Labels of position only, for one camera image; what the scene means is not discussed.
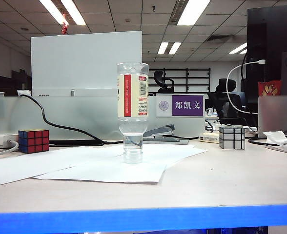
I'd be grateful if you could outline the clear plastic bottle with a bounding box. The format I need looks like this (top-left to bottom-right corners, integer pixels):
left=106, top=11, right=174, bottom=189
left=116, top=62, right=149, bottom=164

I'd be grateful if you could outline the grey stapler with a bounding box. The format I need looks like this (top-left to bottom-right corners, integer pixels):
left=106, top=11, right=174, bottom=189
left=142, top=123, right=190, bottom=143

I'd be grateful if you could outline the black office chair with headrest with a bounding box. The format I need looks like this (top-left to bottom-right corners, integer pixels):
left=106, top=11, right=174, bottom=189
left=154, top=70, right=175, bottom=94

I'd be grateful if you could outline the purple and white nameplate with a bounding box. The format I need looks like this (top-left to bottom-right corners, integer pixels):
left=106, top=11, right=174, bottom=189
left=155, top=94, right=205, bottom=118

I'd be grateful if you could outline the white paper sheet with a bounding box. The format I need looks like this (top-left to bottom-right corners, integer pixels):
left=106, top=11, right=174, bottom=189
left=32, top=156, right=168, bottom=184
left=0, top=145, right=134, bottom=186
left=102, top=143, right=209, bottom=171

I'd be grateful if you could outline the frosted glass desk partition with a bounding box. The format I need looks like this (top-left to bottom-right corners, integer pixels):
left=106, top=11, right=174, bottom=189
left=0, top=92, right=205, bottom=141

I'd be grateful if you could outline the beige flat box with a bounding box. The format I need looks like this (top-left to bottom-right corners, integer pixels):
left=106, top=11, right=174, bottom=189
left=199, top=132, right=220, bottom=143

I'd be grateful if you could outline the fluorescent ceiling light panel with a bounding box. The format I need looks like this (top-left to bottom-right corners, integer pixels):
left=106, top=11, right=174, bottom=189
left=168, top=42, right=182, bottom=55
left=157, top=41, right=169, bottom=55
left=177, top=0, right=211, bottom=26
left=228, top=42, right=248, bottom=54
left=39, top=0, right=70, bottom=26
left=60, top=0, right=87, bottom=26

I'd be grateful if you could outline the white upright board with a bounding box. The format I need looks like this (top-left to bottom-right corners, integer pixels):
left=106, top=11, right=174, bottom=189
left=30, top=30, right=143, bottom=97

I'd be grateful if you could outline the black mesh office chair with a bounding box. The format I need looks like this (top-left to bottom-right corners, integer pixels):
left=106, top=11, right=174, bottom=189
left=206, top=78, right=259, bottom=126

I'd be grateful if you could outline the silver mirror cube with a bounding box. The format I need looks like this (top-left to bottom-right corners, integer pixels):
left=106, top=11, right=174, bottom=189
left=218, top=125, right=246, bottom=150

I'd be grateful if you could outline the ceiling louvre grille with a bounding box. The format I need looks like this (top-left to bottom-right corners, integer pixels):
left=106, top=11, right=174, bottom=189
left=169, top=0, right=185, bottom=26

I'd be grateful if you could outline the multicoloured Rubik's cube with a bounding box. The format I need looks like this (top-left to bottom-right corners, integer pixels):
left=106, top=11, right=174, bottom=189
left=18, top=129, right=50, bottom=154

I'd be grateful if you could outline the red hanging ornament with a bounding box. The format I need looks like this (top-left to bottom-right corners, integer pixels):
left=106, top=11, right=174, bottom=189
left=61, top=13, right=69, bottom=35

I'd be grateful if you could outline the red and gold packet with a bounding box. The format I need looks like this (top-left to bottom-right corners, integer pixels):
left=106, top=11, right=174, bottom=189
left=257, top=80, right=282, bottom=96

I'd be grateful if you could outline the crumpled white tissue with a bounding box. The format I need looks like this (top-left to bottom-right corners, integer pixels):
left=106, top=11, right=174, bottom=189
left=262, top=126, right=287, bottom=147

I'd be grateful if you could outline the grey frosted desk panel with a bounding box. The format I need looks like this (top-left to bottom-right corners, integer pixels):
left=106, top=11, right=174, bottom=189
left=258, top=95, right=287, bottom=137

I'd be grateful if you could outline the black computer monitor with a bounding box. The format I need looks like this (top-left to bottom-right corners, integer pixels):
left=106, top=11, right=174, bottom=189
left=241, top=4, right=287, bottom=127

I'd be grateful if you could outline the black wall shelf rack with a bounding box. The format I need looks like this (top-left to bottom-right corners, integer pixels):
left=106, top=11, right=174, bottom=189
left=148, top=67, right=211, bottom=94

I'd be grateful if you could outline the thick black power cable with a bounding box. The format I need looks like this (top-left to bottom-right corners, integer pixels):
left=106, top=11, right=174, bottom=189
left=20, top=94, right=124, bottom=146

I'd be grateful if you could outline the black cable on desk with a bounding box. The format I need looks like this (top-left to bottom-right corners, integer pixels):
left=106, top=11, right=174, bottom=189
left=248, top=136, right=268, bottom=145

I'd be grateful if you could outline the light grey power strip cable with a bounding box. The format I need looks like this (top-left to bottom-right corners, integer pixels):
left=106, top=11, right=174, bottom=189
left=0, top=139, right=20, bottom=157

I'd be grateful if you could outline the white USB cable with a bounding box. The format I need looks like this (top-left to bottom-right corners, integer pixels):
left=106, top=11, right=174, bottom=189
left=226, top=59, right=266, bottom=115

